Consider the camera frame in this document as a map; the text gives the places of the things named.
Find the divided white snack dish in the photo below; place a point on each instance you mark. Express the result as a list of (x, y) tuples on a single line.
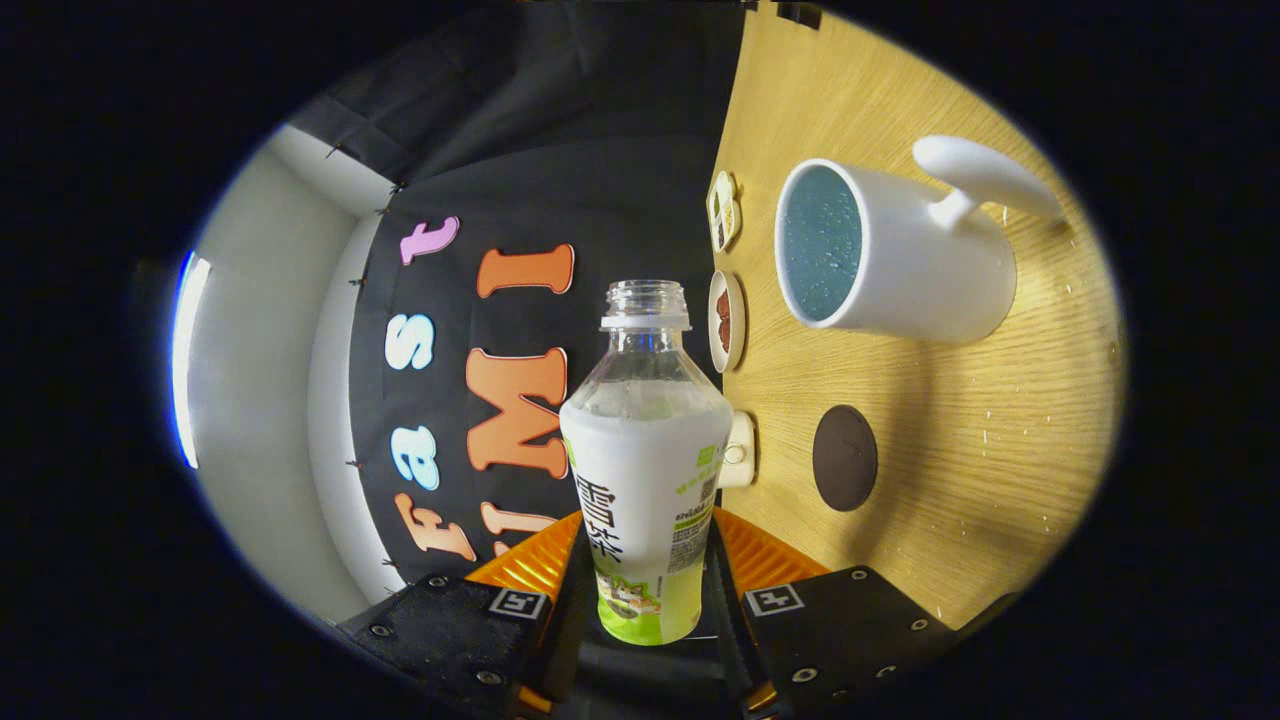
[(724, 212)]

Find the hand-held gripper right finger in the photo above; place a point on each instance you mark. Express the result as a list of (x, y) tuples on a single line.
[(730, 640)]

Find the dark brown round coaster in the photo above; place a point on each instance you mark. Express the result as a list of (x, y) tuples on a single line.
[(845, 458)]

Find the large ceiling light panel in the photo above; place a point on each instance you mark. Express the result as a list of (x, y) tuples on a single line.
[(190, 360)]

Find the white toaster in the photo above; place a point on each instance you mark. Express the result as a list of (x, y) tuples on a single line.
[(741, 450)]

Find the wooden table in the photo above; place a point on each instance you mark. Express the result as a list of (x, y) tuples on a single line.
[(980, 430)]

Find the black backdrop cloth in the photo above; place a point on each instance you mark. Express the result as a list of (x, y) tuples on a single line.
[(520, 150)]

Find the round plate with brown food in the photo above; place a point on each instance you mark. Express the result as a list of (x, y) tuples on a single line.
[(727, 320)]

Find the clear juice bottle white label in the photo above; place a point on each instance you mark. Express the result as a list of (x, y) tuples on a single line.
[(640, 470)]

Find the small black block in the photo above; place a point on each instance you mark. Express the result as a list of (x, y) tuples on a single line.
[(798, 14)]

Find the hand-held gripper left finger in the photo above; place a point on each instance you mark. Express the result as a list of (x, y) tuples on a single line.
[(563, 650)]

